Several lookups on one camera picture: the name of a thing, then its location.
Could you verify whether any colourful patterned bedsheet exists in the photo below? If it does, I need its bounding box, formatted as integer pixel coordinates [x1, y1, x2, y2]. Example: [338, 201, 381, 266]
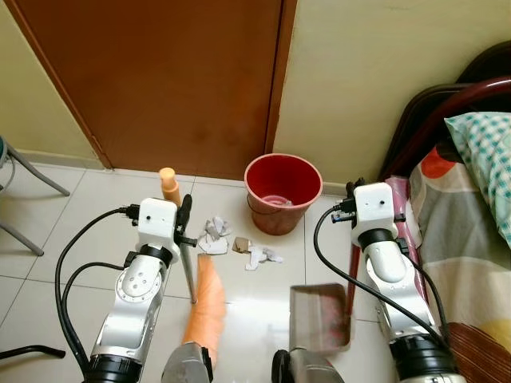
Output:
[406, 144, 511, 383]

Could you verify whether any brown wooden door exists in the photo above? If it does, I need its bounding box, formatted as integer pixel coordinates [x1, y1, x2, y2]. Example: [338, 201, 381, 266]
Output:
[4, 0, 299, 181]

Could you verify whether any black left arm short cable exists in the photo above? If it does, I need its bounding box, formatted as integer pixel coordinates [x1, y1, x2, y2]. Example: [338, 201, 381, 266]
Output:
[62, 260, 129, 320]

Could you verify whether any dark bed headboard frame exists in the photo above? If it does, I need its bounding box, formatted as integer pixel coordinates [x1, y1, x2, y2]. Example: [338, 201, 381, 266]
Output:
[378, 40, 511, 183]

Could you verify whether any grey metal chair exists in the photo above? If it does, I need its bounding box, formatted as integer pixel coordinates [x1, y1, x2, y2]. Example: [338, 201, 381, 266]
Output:
[0, 134, 72, 257]

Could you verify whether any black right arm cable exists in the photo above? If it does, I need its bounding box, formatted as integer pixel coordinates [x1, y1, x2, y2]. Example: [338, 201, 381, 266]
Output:
[312, 198, 450, 345]

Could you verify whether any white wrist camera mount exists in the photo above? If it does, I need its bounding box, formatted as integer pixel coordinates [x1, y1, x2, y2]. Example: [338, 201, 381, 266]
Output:
[352, 182, 398, 241]
[137, 198, 180, 261]

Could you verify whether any grey right robot leg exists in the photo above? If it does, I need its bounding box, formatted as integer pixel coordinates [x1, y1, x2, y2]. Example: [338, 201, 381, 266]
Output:
[271, 346, 347, 383]

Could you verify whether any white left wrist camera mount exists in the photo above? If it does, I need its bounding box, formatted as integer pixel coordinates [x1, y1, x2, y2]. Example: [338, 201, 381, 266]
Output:
[137, 198, 180, 261]

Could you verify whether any red plastic bucket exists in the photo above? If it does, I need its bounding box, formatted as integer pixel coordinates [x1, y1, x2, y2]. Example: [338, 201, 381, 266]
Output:
[244, 153, 324, 237]

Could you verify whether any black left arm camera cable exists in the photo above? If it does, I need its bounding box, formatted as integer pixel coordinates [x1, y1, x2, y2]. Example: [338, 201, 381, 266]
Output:
[54, 204, 143, 372]

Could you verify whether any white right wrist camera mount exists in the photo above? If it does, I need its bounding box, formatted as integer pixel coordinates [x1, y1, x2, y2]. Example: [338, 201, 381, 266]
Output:
[352, 182, 398, 241]

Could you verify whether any brown dustpan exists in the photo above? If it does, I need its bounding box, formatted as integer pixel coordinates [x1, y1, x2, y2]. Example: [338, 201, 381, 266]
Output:
[289, 239, 362, 354]

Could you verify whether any black stand foot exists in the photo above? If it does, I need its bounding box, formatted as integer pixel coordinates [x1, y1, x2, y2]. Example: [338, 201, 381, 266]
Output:
[0, 344, 67, 361]

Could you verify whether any large crumpled white paper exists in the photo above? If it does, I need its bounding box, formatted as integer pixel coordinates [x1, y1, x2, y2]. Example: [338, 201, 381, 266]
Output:
[197, 216, 233, 255]

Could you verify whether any pink bed side rail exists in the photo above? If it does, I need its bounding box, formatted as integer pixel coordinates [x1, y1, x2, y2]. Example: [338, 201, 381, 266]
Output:
[385, 176, 429, 282]

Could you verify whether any grey robot leg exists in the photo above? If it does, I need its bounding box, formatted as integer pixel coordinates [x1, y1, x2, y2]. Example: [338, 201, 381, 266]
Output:
[161, 338, 217, 383]
[271, 346, 347, 383]

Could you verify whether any orange broom with metal shaft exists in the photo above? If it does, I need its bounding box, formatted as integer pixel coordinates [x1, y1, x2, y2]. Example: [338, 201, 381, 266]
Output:
[159, 168, 228, 369]

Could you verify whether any green checked pillow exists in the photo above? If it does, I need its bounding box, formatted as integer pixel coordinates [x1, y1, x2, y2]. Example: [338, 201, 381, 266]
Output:
[443, 112, 511, 245]

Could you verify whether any grey left robot leg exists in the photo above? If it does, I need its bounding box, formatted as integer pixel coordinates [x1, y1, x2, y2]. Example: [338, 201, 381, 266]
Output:
[161, 338, 217, 383]

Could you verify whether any long crumpled white paper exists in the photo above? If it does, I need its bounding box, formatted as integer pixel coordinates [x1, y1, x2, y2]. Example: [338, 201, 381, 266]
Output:
[245, 243, 284, 271]

